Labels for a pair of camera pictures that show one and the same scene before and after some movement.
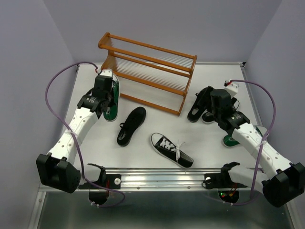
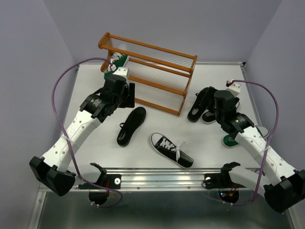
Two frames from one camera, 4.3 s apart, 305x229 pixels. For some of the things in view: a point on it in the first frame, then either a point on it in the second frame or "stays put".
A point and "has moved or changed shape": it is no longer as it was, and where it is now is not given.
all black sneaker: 199,107 stays put
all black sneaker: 134,120 stays put
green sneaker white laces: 111,114 has moved or changed shape
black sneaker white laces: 167,148 stays put
